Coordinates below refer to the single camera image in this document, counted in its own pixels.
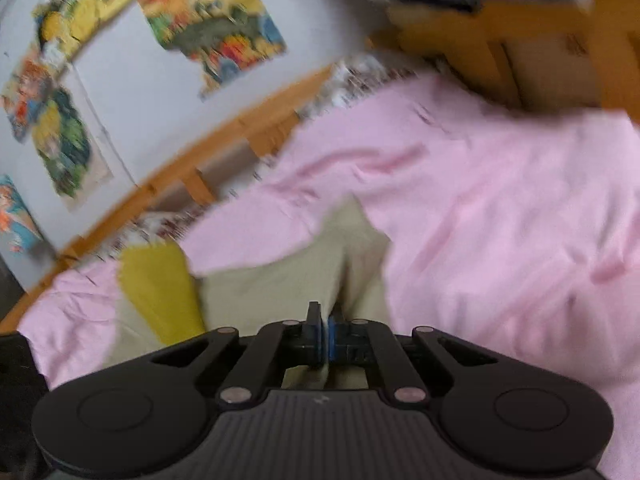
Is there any pink bed sheet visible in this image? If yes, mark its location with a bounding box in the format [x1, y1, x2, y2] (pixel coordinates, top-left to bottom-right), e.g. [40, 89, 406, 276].
[32, 73, 639, 479]

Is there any blond anime character poster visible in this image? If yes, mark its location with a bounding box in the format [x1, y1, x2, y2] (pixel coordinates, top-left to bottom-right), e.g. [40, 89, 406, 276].
[32, 87, 113, 211]

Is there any orange-haired anime girl poster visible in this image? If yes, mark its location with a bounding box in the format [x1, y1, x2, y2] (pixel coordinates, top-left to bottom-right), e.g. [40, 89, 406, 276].
[1, 52, 54, 143]

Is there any floral white bedding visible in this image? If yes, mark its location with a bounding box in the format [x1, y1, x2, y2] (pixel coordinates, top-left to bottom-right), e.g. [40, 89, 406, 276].
[64, 52, 419, 263]

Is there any beige brown olive hooded jacket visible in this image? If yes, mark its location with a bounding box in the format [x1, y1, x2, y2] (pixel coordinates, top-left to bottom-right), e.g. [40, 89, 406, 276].
[104, 198, 390, 366]

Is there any colourful landscape poster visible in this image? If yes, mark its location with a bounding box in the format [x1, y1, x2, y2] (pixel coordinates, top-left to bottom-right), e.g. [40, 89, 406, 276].
[139, 0, 286, 99]

